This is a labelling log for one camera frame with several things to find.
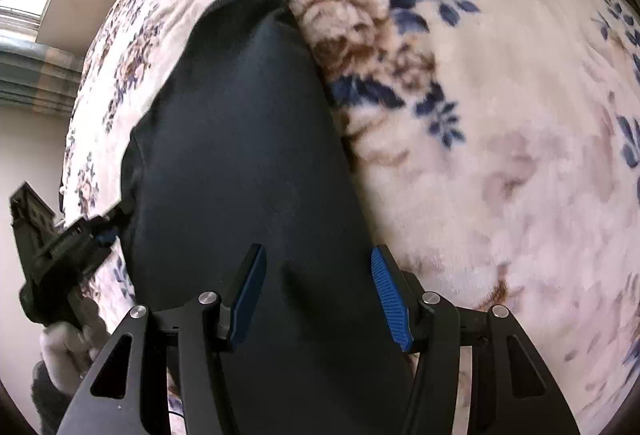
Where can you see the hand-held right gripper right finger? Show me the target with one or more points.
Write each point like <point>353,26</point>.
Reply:
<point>390,300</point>

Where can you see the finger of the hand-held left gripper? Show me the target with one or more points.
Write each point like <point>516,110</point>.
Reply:
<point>106,241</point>
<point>107,218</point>

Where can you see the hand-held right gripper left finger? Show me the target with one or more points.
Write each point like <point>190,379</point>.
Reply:
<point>250,285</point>

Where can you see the dark striped sweater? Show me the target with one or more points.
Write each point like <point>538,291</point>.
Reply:
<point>240,140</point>

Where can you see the person's left hand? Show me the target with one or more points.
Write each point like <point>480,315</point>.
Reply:
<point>70,355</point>

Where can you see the grey-green curtain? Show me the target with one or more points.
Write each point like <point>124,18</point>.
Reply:
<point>35,75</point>

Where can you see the floral bedspread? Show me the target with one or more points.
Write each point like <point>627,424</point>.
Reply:
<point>500,115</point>

